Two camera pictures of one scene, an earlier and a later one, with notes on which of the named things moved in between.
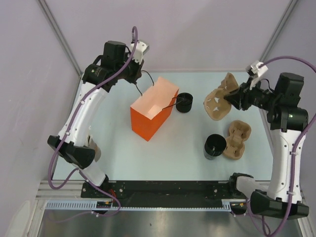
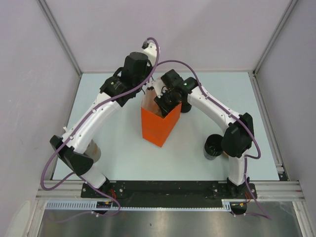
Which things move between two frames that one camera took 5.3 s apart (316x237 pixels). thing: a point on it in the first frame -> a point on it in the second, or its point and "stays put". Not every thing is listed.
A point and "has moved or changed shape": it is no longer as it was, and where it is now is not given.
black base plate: x=174 y=193 stays put
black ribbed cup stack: x=183 y=102 stays put
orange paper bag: x=148 y=111 has moved or changed shape
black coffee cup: x=214 y=146 stays put
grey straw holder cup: x=98 y=151 stays put
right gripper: x=240 y=98 -> x=165 y=109
